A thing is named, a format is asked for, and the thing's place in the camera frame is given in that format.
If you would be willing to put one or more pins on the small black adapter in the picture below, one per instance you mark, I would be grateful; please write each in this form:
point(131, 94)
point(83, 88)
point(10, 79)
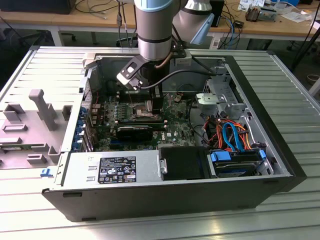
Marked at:
point(238, 23)

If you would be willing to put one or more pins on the grey device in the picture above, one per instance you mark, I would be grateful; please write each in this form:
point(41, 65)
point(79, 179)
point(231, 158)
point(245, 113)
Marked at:
point(268, 15)

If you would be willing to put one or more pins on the power supply label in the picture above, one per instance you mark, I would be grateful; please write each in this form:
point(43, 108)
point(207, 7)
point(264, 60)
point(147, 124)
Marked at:
point(117, 170)

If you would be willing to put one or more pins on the black graphics card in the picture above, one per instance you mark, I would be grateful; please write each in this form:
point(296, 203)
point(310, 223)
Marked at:
point(135, 132)

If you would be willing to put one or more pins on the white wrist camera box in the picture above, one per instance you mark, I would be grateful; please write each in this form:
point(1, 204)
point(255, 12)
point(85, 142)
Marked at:
point(128, 75)

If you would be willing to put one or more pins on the black PC case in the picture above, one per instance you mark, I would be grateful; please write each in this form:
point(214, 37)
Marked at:
point(150, 200)

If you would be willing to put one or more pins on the black RAM slot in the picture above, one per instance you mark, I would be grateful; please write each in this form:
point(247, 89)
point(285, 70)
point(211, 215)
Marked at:
point(140, 122)
point(140, 118)
point(142, 91)
point(140, 96)

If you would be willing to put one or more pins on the blue expansion slot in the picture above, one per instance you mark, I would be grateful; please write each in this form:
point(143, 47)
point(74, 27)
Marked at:
point(116, 144)

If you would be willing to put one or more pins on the hard disk in blue carrier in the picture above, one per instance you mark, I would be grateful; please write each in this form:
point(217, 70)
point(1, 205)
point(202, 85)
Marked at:
point(235, 170)

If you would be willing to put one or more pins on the metal locking lever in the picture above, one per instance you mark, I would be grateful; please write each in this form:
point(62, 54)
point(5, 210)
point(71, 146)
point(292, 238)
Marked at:
point(167, 109)
point(130, 98)

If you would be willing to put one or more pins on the grey parts rack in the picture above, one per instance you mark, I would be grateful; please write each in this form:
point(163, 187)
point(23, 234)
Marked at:
point(30, 140)

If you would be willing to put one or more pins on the black tripod leg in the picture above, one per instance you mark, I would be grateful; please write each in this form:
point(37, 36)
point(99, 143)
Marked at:
point(303, 42)

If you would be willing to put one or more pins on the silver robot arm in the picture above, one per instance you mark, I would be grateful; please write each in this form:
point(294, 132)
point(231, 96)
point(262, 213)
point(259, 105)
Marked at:
point(153, 30)

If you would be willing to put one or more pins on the silver perforated drive cage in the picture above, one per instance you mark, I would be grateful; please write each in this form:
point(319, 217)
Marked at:
point(220, 82)

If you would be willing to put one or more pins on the CPU socket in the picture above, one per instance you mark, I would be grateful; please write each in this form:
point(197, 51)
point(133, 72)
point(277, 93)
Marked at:
point(140, 111)

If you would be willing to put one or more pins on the silver rear port block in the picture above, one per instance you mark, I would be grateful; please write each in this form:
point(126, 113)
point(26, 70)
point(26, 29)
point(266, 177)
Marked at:
point(97, 117)
point(97, 123)
point(96, 107)

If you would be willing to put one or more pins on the copper coil transformer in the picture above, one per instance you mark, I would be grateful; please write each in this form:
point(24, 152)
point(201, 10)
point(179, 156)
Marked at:
point(252, 13)

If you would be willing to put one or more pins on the wooden desk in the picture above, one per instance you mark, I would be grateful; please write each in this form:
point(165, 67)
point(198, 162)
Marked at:
point(100, 18)

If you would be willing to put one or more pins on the black monitor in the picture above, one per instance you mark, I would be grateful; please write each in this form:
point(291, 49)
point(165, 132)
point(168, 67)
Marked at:
point(37, 6)

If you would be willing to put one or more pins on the silver power supply unit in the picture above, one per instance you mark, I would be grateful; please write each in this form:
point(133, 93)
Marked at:
point(80, 162)

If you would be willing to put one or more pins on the grey metal corner bracket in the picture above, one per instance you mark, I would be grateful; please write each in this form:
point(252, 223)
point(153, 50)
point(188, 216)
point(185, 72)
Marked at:
point(88, 61)

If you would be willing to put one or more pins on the black box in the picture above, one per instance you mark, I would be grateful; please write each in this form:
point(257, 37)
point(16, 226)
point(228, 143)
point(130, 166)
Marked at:
point(218, 12)

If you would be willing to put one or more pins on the green motherboard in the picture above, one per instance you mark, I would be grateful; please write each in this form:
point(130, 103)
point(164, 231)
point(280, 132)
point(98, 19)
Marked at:
point(175, 120)

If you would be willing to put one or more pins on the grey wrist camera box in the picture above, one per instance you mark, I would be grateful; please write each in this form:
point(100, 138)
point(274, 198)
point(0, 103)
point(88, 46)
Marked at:
point(183, 58)

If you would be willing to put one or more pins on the white printed boxes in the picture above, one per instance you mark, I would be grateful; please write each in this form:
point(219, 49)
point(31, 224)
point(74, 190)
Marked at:
point(252, 3)

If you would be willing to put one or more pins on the blue card retention clip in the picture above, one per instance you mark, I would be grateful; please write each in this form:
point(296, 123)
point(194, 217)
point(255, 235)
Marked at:
point(78, 135)
point(83, 112)
point(76, 146)
point(80, 124)

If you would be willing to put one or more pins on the white papers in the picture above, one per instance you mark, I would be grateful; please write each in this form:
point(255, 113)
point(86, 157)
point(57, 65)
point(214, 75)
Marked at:
point(296, 15)

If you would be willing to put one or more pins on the coin cell battery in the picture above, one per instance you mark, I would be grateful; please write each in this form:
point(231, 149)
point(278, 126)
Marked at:
point(178, 97)

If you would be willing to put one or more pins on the silver drive bracket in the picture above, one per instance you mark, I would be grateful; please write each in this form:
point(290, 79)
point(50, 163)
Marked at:
point(208, 98)

